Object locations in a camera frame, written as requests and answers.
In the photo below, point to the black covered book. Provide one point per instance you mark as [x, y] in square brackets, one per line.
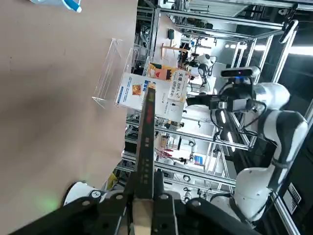
[146, 147]

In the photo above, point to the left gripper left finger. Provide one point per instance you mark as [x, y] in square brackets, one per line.
[73, 215]

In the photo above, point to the light blue pen cup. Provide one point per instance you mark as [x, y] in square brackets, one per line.
[49, 2]

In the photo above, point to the white book blue lettering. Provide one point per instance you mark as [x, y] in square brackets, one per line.
[129, 95]

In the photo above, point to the blue pen white cap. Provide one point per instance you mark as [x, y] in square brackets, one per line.
[73, 6]

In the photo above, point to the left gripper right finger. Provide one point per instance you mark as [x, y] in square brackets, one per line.
[195, 215]

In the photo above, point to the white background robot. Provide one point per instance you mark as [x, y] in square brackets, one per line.
[203, 71]

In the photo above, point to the black frame-mounted camera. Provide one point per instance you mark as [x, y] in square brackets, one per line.
[289, 30]

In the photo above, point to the yellow cartoon cover book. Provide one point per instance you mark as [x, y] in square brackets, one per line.
[159, 72]

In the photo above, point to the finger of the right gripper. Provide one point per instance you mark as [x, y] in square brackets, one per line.
[198, 101]

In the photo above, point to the clear acrylic storage rack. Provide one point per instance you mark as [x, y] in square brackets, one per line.
[107, 73]

